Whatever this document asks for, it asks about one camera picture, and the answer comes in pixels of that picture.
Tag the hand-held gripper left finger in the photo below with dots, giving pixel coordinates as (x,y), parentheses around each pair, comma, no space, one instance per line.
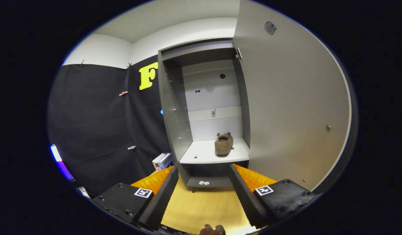
(162,199)

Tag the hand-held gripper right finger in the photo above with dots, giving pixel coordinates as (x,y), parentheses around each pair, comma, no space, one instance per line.
(246,199)

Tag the brown fuzzy shoe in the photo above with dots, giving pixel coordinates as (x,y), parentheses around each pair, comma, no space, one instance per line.
(224,143)

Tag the dark grey shoe cabinet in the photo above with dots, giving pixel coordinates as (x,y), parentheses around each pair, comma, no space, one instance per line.
(175,124)

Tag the beige shoe cabinet door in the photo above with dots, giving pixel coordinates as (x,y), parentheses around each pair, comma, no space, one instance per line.
(286,98)

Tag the blue cover book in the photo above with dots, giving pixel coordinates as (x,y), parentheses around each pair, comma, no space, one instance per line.
(166,160)

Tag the small white packet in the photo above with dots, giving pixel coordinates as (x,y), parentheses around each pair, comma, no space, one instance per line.
(204,182)

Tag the black backdrop cloth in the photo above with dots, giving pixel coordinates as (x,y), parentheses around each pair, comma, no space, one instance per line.
(90,114)

